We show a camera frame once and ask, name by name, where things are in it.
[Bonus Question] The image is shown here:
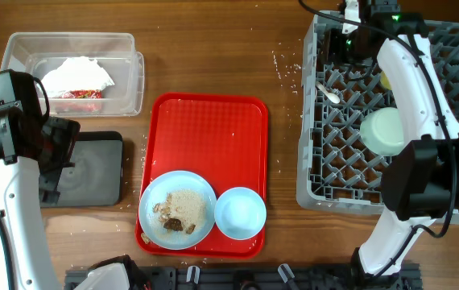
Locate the red candy wrapper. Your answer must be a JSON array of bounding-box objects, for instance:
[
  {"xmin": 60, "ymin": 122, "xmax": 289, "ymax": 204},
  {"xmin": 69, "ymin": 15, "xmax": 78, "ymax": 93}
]
[{"xmin": 54, "ymin": 90, "xmax": 103, "ymax": 113}]

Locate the white plastic spoon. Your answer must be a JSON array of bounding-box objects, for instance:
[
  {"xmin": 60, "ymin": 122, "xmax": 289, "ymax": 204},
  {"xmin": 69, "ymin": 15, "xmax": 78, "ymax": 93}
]
[{"xmin": 316, "ymin": 82, "xmax": 341, "ymax": 104}]

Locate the yellow plastic cup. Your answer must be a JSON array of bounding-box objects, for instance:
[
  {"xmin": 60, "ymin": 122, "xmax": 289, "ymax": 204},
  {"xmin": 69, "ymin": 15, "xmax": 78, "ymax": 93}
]
[{"xmin": 380, "ymin": 72, "xmax": 391, "ymax": 90}]

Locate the white paper napkin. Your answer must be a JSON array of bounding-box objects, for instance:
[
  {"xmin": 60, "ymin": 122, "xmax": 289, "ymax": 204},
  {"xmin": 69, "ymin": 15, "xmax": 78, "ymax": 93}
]
[{"xmin": 41, "ymin": 56, "xmax": 115, "ymax": 98}]

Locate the mint green bowl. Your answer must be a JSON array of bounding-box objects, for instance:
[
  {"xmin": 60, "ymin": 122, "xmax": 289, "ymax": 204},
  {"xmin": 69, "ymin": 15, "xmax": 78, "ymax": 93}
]
[{"xmin": 359, "ymin": 107, "xmax": 404, "ymax": 156}]

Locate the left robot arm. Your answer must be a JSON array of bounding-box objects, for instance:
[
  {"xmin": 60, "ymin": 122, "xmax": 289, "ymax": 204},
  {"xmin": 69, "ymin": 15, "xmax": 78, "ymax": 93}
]
[{"xmin": 0, "ymin": 69, "xmax": 81, "ymax": 289}]

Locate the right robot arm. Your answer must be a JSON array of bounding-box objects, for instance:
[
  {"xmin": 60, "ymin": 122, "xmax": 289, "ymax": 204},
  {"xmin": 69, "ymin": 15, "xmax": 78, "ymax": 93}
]
[{"xmin": 325, "ymin": 1, "xmax": 459, "ymax": 284}]

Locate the clear plastic waste bin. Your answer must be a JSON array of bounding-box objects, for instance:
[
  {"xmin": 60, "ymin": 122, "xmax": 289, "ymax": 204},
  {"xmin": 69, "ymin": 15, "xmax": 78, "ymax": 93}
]
[{"xmin": 1, "ymin": 32, "xmax": 145, "ymax": 118}]

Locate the black rectangular tray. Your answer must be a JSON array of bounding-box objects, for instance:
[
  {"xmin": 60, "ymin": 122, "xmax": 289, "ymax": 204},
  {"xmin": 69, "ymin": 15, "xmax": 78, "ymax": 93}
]
[{"xmin": 41, "ymin": 131, "xmax": 123, "ymax": 208}]

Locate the large light blue plate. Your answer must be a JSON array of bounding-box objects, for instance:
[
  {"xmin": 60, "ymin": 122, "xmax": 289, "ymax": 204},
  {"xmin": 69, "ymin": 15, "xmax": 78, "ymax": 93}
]
[{"xmin": 138, "ymin": 171, "xmax": 217, "ymax": 251}]

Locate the food scrap on tray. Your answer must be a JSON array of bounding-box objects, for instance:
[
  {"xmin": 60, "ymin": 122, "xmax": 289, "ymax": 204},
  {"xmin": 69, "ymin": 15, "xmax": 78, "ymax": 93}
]
[{"xmin": 140, "ymin": 232, "xmax": 151, "ymax": 244}]

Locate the red plastic serving tray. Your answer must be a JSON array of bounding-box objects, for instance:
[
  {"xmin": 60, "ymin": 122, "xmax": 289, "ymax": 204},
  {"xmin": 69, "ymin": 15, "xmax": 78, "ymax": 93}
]
[{"xmin": 134, "ymin": 93, "xmax": 268, "ymax": 259}]

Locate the small light blue bowl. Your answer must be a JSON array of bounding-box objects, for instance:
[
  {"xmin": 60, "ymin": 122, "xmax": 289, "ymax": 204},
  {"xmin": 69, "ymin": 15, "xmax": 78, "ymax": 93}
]
[{"xmin": 214, "ymin": 187, "xmax": 267, "ymax": 241}]

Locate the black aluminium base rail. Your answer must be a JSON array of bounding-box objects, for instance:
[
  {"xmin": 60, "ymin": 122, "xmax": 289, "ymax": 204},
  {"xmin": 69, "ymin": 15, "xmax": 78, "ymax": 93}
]
[{"xmin": 140, "ymin": 263, "xmax": 424, "ymax": 290}]

